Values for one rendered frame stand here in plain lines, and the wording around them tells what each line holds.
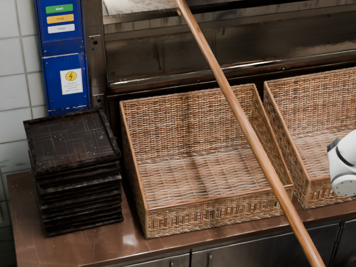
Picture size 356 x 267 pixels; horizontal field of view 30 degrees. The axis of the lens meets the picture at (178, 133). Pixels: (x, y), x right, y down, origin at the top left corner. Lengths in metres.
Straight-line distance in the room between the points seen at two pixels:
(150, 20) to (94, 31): 0.20
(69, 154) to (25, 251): 0.39
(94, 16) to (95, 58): 0.17
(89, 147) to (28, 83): 0.36
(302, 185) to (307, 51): 0.55
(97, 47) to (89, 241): 0.69
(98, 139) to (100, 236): 0.36
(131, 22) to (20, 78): 0.45
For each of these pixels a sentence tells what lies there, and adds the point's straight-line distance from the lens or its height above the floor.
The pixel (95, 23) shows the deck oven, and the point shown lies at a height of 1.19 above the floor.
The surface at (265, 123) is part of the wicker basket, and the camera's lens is 2.60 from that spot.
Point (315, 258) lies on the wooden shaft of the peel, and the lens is 1.59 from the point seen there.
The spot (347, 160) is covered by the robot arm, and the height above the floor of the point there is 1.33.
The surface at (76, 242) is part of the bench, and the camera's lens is 2.41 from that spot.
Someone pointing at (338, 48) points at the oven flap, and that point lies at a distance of 2.77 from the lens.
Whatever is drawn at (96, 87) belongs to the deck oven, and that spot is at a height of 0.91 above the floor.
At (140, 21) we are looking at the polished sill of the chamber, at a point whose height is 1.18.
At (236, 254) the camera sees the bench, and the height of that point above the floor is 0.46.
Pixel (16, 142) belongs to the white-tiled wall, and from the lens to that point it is 2.63.
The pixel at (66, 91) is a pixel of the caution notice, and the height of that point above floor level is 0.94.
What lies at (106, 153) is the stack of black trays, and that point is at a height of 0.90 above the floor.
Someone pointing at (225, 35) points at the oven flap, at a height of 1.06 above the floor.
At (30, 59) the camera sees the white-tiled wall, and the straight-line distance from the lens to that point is 2.41.
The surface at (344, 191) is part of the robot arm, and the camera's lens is 1.69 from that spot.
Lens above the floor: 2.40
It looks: 40 degrees down
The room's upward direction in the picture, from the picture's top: 2 degrees clockwise
